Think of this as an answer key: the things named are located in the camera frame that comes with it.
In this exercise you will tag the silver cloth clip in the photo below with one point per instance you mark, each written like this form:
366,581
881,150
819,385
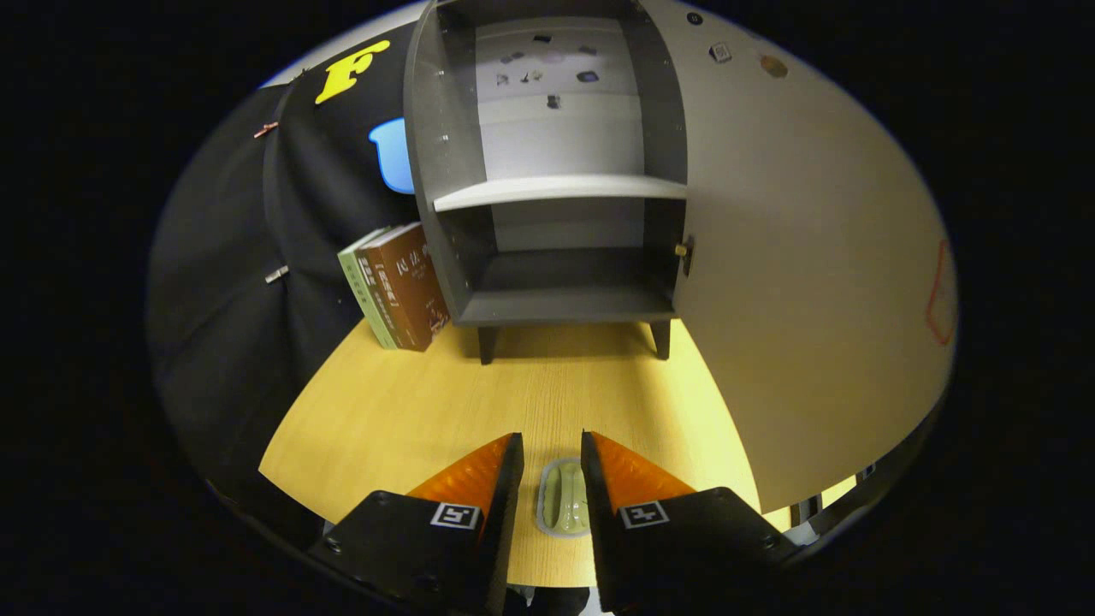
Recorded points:
276,275

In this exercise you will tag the metal door hinge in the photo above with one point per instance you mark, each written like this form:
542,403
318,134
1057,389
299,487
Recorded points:
683,253

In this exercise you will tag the light grey cabinet shelf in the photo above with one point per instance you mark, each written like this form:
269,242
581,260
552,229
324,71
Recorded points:
556,190

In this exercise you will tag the dark grey cabinet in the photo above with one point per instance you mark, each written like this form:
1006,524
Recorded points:
445,171

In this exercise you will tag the beige cabinet door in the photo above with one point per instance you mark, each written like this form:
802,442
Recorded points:
813,299

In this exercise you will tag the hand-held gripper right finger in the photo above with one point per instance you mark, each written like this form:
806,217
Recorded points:
599,530

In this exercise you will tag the black backdrop cloth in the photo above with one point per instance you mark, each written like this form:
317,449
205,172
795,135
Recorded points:
222,342

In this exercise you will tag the green soap dish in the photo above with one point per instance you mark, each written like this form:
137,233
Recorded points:
565,500

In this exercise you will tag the brown book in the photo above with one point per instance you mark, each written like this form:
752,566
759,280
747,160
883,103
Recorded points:
415,282

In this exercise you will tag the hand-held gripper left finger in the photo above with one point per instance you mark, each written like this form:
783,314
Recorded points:
505,530

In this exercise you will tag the red cloth clip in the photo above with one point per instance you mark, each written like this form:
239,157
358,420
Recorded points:
266,130

